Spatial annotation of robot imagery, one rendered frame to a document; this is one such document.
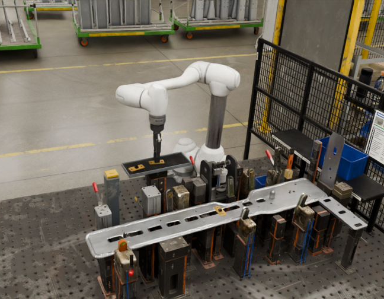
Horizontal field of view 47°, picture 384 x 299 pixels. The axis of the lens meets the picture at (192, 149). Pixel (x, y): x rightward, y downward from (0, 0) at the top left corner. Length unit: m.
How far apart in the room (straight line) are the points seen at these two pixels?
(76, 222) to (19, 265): 0.44
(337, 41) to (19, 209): 3.11
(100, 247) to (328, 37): 3.16
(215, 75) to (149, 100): 0.57
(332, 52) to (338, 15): 0.34
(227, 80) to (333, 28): 2.00
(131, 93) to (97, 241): 0.76
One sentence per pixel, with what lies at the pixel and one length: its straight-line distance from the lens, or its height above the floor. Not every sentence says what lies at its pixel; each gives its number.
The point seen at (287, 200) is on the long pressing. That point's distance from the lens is 2.54.
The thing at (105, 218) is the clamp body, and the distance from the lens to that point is 2.25.
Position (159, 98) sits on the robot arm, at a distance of 2.24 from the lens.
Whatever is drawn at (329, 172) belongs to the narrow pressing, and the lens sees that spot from 2.73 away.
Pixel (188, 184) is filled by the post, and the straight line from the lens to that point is 2.43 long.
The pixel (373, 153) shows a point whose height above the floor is 1.18.
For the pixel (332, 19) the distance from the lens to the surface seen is 4.49.
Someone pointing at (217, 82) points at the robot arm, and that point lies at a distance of 2.68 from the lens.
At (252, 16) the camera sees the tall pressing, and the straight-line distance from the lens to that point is 10.34.
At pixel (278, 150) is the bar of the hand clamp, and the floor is 1.20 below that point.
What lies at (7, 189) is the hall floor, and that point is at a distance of 4.52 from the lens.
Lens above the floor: 2.40
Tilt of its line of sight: 28 degrees down
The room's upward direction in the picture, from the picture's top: 3 degrees clockwise
